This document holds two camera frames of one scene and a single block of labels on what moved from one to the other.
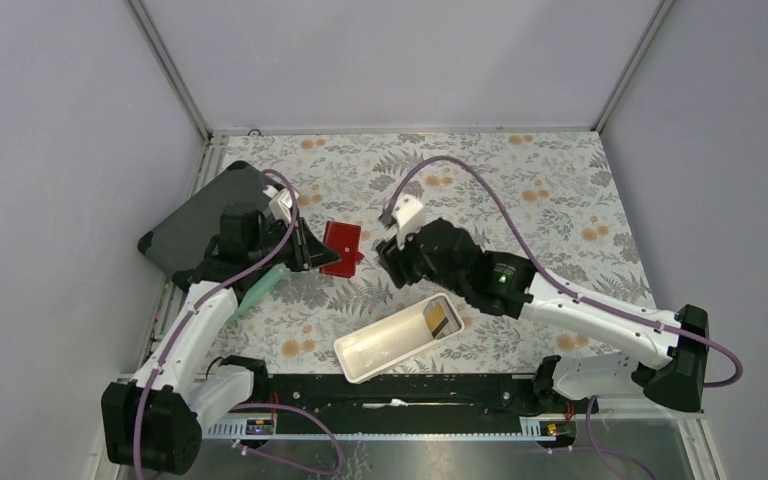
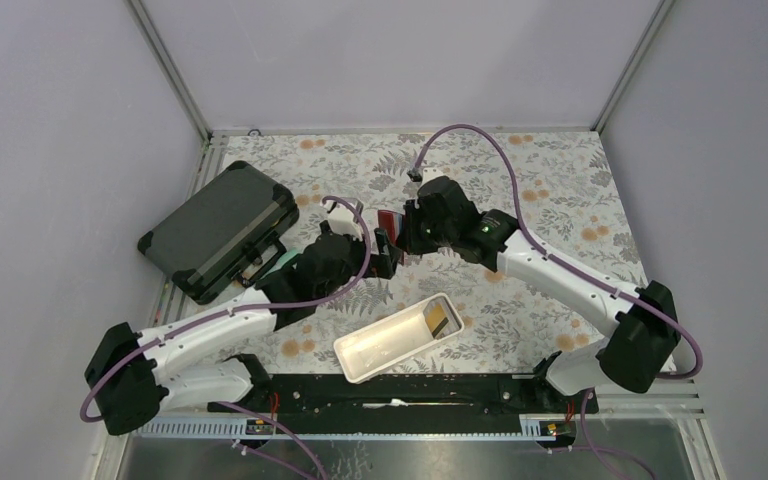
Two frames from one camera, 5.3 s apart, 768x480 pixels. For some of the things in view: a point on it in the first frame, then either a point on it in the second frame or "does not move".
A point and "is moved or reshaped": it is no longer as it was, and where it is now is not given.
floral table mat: x=545 y=198 does not move
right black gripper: x=395 y=260 -> x=413 y=211
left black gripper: x=308 y=251 -> x=381 y=265
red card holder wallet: x=343 y=239 is moved or reshaped
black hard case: x=178 y=241 does not move
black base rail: x=419 y=398 does not move
